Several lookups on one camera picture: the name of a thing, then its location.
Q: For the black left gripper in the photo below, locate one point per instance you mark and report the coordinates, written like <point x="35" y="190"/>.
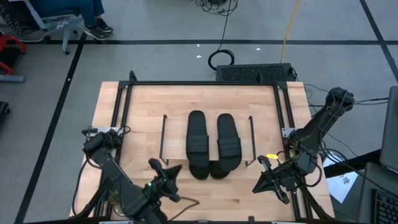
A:
<point x="161" y="186"/>

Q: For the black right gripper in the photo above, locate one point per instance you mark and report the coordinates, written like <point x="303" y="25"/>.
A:
<point x="281" y="179"/>

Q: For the wooden shelf with black legs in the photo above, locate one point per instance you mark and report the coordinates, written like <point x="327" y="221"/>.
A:
<point x="174" y="140"/>

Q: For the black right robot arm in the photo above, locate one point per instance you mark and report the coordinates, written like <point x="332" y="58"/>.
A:
<point x="323" y="118"/>

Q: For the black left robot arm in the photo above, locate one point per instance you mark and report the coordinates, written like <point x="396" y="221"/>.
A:
<point x="112" y="168"/>

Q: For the white paper sheet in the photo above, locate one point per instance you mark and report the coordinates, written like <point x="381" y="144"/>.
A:
<point x="340" y="186"/>

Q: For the black perforated computer case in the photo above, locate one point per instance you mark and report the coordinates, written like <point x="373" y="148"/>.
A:
<point x="248" y="73"/>

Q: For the grey monitor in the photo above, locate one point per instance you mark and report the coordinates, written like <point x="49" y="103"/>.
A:
<point x="391" y="130"/>

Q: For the white office chair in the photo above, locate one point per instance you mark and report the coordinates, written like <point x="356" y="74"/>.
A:
<point x="66" y="39"/>

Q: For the person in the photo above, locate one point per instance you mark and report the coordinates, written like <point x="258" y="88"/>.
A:
<point x="87" y="9"/>

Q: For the grey flat base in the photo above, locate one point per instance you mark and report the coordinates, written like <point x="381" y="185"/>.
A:
<point x="12" y="78"/>

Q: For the black aluminium rig frame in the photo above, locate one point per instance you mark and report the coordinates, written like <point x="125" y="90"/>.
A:
<point x="202" y="83"/>

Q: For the red metal frame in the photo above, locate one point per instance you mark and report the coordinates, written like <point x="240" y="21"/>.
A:
<point x="9" y="38"/>

